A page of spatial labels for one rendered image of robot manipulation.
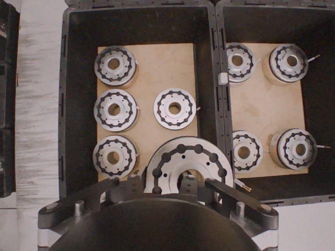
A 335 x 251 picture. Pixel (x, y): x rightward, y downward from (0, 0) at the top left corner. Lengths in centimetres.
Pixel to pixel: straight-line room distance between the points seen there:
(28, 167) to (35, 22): 59
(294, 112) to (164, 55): 39
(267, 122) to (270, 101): 6
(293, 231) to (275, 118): 48
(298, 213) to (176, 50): 73
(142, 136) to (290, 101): 41
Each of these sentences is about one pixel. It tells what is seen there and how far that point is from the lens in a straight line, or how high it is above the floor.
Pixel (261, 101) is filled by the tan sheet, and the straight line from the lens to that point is 41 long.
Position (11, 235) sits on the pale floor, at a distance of 218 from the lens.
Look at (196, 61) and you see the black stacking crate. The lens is 38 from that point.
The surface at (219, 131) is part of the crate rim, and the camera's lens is 23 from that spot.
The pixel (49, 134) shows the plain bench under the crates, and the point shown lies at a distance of 63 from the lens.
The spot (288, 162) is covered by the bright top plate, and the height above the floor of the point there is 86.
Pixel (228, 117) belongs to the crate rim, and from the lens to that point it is 24.
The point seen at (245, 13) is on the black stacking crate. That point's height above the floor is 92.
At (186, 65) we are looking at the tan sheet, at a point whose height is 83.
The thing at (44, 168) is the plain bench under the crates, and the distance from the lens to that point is 65.
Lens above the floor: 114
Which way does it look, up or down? 87 degrees down
